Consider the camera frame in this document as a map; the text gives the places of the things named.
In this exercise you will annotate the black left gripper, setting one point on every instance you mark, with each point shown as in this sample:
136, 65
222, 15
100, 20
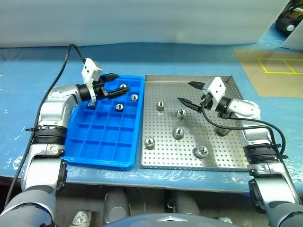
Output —
99, 86

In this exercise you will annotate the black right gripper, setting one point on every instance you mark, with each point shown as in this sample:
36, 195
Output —
206, 100

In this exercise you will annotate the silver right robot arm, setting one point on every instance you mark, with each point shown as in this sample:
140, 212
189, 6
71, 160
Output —
248, 108

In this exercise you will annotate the blue compartment tray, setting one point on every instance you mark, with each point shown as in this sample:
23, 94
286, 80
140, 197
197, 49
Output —
106, 142

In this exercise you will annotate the blue plastic table film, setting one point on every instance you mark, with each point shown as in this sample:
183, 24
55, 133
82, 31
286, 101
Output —
189, 59

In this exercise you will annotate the perforated metal tray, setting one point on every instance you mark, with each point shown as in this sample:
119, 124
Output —
165, 156

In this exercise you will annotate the white foam backdrop sheet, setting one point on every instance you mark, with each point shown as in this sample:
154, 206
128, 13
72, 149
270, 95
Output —
142, 21

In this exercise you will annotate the brown cardboard mat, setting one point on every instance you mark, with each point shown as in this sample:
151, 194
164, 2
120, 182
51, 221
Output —
272, 82

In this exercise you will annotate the grey rounded cylinder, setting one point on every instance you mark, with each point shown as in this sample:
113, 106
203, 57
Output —
116, 205
187, 203

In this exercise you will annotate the black wheeled device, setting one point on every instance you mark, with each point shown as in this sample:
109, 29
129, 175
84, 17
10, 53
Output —
282, 23

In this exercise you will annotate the white panel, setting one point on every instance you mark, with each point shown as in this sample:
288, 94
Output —
296, 37

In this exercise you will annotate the white shoe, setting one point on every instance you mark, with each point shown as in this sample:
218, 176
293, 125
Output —
224, 220
81, 218

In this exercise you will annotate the blue-grey rounded shell with emblem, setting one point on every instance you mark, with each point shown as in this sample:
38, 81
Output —
142, 222

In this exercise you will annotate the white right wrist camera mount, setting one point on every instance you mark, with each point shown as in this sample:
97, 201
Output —
216, 89

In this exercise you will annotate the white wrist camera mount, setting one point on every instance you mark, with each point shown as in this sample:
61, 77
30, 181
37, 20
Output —
90, 68
216, 89

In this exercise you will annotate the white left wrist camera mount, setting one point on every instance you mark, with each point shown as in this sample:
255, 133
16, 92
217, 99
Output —
90, 68

